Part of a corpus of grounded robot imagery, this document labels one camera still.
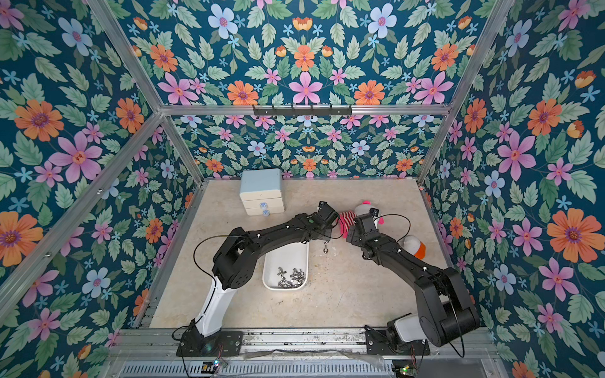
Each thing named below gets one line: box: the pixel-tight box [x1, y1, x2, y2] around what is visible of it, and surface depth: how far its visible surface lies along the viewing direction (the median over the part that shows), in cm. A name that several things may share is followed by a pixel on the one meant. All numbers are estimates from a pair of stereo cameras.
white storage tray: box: [262, 242, 309, 291], surface depth 90 cm
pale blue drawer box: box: [239, 168, 286, 217], surface depth 101 cm
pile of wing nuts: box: [277, 266, 306, 289], surface depth 88 cm
